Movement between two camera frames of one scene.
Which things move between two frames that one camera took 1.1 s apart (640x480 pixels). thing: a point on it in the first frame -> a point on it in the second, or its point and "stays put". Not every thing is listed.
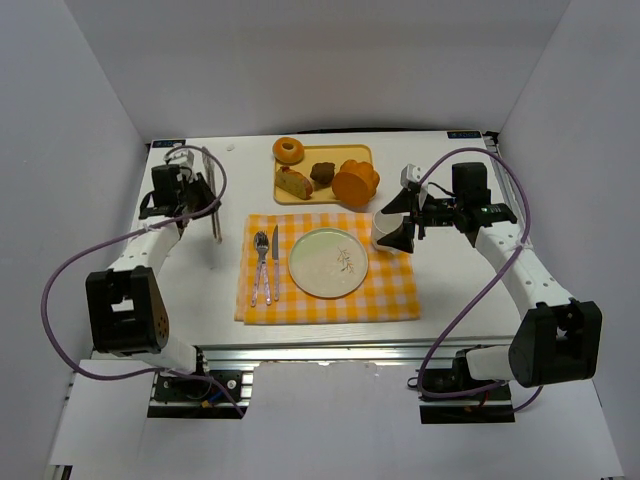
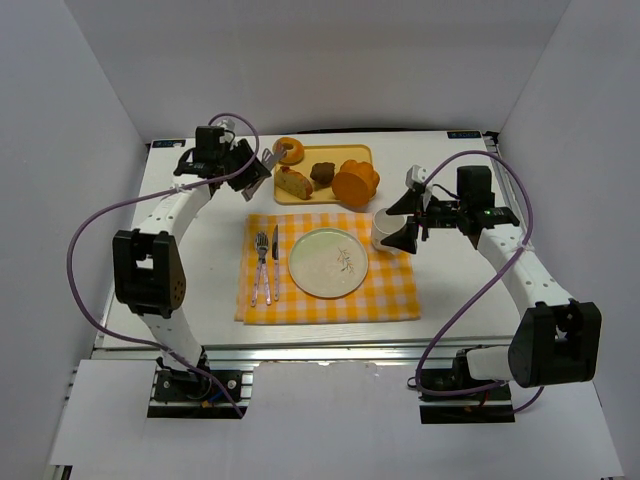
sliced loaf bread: x=293 y=183 stays put
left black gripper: x=197 y=190 -> x=250 y=174
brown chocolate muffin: x=322 y=174 stays put
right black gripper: x=417 y=218 stays put
